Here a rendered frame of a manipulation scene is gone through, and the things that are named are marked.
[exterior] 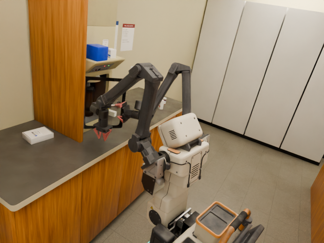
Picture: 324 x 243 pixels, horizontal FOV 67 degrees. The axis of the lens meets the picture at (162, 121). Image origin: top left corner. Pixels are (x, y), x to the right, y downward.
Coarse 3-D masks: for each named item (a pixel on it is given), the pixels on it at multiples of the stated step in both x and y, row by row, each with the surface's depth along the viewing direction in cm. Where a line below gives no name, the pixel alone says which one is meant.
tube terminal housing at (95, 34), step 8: (88, 32) 158; (96, 32) 164; (104, 32) 170; (112, 32) 178; (88, 40) 161; (96, 40) 167; (112, 40) 180; (112, 48) 183; (96, 72) 178; (104, 72) 185
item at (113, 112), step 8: (88, 80) 168; (96, 80) 170; (104, 80) 172; (112, 80) 174; (120, 80) 176; (88, 88) 170; (96, 88) 172; (104, 88) 174; (88, 96) 173; (96, 96) 175; (120, 96) 181; (88, 104) 176; (88, 112) 178; (112, 112) 185; (120, 112) 187; (88, 120) 181; (96, 120) 183; (112, 120) 188; (120, 120) 190; (88, 128) 184
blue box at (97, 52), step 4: (88, 44) 159; (92, 44) 161; (96, 44) 163; (88, 48) 159; (92, 48) 158; (96, 48) 156; (100, 48) 157; (104, 48) 160; (88, 52) 160; (92, 52) 159; (96, 52) 157; (100, 52) 158; (104, 52) 162; (88, 56) 161; (92, 56) 160; (96, 56) 158; (100, 56) 160; (104, 56) 163; (96, 60) 159; (100, 60) 161; (104, 60) 164
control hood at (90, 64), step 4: (116, 56) 182; (88, 60) 159; (92, 60) 160; (108, 60) 167; (112, 60) 170; (116, 60) 174; (120, 60) 178; (88, 64) 159; (92, 64) 157; (96, 64) 159; (100, 64) 163; (104, 64) 167; (116, 64) 182; (88, 68) 160; (92, 68) 162; (108, 68) 182; (112, 68) 187
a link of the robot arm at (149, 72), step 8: (136, 64) 115; (144, 64) 115; (144, 72) 112; (152, 72) 113; (152, 80) 110; (160, 80) 114; (144, 88) 117; (152, 88) 114; (144, 96) 118; (152, 96) 116; (144, 104) 119; (152, 104) 119; (144, 112) 120; (152, 112) 122; (144, 120) 121; (136, 128) 126; (144, 128) 123; (136, 136) 123; (144, 136) 126; (128, 144) 129; (136, 144) 124
